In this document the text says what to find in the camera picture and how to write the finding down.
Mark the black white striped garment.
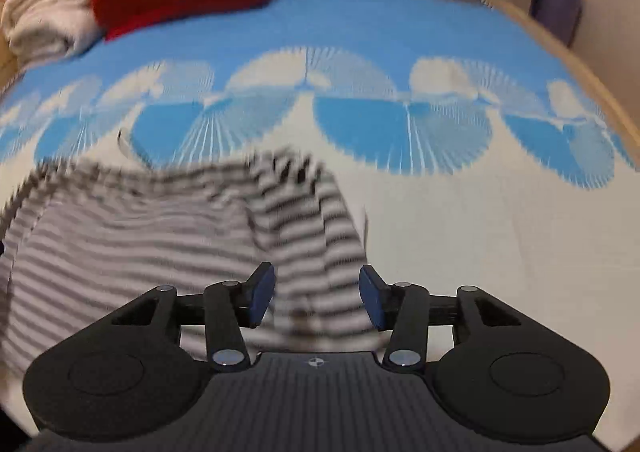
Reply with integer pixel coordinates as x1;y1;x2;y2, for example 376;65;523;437
0;147;373;375

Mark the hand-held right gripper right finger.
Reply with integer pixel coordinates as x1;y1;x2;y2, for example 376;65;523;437
360;265;521;373

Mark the wooden bed frame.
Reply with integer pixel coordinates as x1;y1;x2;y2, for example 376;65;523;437
472;0;640;163

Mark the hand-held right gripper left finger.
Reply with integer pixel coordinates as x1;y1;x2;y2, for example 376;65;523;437
111;262;276;373

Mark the white folded blanket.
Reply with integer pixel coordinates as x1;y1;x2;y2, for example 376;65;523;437
0;0;108;67

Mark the purple box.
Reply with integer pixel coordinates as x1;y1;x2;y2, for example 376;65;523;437
529;0;584;49

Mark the blue fan-print bed sheet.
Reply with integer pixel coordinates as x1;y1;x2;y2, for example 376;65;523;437
0;0;640;368

